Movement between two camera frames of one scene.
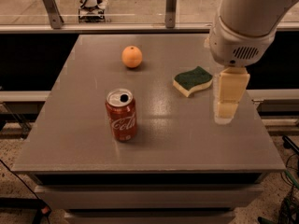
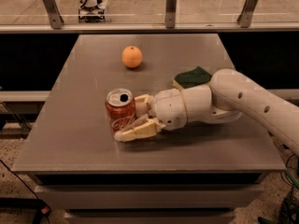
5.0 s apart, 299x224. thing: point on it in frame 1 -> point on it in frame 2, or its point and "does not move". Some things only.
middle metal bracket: [171, 7] does not move
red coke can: [121, 112] does not move
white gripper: [235, 47] -> [168, 108]
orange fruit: [132, 56] does not move
